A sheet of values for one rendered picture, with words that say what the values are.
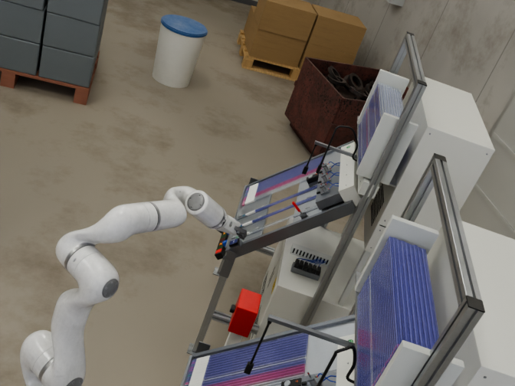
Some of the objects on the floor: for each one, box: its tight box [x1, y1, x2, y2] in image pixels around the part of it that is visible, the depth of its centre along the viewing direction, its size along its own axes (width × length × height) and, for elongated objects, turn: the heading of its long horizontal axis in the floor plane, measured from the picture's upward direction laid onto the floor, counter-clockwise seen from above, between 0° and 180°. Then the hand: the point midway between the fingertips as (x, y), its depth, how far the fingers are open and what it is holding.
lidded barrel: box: [153, 15, 208, 88], centre depth 643 cm, size 47×47×60 cm
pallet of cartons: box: [237, 0, 367, 81], centre depth 777 cm, size 97×137×84 cm
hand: (232, 231), depth 231 cm, fingers open, 8 cm apart
